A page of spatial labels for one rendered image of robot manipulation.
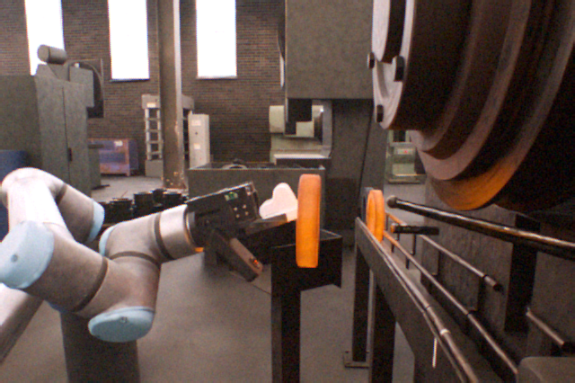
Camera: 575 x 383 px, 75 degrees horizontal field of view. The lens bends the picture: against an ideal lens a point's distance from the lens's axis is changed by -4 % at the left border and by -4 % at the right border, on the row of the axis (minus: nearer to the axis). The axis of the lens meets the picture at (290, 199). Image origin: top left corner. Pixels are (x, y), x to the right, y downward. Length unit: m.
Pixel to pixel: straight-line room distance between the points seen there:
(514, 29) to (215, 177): 2.68
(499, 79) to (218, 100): 10.58
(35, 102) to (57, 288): 3.29
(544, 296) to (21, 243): 0.64
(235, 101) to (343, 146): 7.60
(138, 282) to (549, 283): 0.56
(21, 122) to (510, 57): 3.78
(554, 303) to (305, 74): 2.74
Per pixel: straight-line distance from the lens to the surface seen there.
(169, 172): 7.53
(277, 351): 1.13
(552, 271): 0.52
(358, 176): 3.41
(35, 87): 3.85
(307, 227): 0.59
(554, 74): 0.33
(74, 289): 0.61
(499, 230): 0.40
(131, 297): 0.64
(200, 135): 10.10
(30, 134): 3.87
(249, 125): 10.66
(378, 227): 1.34
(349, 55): 3.16
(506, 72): 0.36
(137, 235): 0.71
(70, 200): 1.16
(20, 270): 0.59
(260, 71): 10.74
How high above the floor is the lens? 0.96
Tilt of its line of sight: 9 degrees down
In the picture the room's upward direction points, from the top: straight up
